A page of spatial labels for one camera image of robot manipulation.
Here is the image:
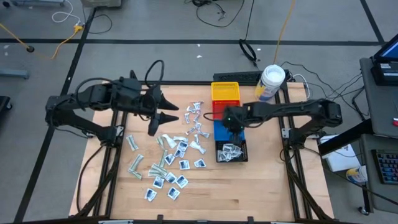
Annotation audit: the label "grey metal bar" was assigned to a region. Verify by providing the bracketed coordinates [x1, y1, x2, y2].
[0, 68, 30, 80]

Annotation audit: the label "black box white labels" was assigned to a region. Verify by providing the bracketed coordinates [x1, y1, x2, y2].
[370, 57, 398, 86]

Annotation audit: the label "grey desk with laptop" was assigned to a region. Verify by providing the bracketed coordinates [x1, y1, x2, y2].
[359, 57, 398, 138]

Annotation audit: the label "yellow cable with plug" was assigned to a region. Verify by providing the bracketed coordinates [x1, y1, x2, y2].
[0, 23, 85, 60]

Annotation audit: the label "black power strip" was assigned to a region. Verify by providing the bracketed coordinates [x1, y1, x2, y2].
[213, 70, 264, 83]

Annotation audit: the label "black tangled floor cable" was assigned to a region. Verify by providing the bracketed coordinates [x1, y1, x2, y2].
[185, 0, 244, 30]

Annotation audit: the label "white cable by table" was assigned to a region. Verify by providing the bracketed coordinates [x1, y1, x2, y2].
[292, 73, 311, 99]

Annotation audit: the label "yellow plastic bin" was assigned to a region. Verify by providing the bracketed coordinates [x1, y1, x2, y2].
[211, 82, 241, 101]

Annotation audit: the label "grey desk with keyboard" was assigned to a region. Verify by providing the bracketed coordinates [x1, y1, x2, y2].
[359, 133, 398, 215]

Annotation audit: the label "blue plastic bin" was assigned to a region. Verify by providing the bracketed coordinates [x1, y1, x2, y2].
[213, 119, 246, 142]

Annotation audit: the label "black looped floor cable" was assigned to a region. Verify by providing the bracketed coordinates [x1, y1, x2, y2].
[82, 0, 113, 35]

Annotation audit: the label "red plastic bin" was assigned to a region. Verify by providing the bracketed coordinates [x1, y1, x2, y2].
[211, 100, 243, 120]

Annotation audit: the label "long yellow floor cable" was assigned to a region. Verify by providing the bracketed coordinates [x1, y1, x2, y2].
[272, 0, 297, 65]

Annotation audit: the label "white floor cable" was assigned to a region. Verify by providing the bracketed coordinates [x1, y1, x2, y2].
[51, 0, 81, 26]

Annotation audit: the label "yellow blue labelled jar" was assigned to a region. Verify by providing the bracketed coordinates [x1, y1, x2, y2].
[345, 165, 369, 184]

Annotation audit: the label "black coiled floor cable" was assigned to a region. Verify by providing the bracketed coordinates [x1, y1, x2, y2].
[238, 0, 259, 68]

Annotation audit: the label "black wheeled base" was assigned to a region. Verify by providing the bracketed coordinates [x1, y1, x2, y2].
[0, 95, 13, 116]

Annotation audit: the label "black laptop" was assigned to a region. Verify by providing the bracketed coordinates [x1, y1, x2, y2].
[372, 32, 398, 63]

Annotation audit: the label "grey box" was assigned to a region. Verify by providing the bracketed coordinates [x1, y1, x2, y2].
[80, 0, 122, 8]

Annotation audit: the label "black plastic bin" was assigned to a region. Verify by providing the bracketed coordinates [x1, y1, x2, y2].
[215, 139, 249, 163]

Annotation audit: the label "black keyboard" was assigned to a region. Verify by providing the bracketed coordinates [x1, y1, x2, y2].
[371, 149, 398, 185]

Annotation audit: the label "white-lidded plastic jar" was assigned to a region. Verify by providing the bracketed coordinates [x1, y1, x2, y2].
[254, 64, 286, 102]

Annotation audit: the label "grey metal base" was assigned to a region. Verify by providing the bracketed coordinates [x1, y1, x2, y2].
[11, 0, 67, 7]

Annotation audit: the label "black desk support bar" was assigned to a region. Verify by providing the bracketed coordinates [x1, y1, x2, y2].
[317, 119, 374, 157]

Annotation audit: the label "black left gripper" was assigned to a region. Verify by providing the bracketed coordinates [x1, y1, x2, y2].
[136, 85, 180, 137]

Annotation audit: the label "black cable bundle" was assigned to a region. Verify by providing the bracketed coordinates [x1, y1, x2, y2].
[279, 60, 374, 122]

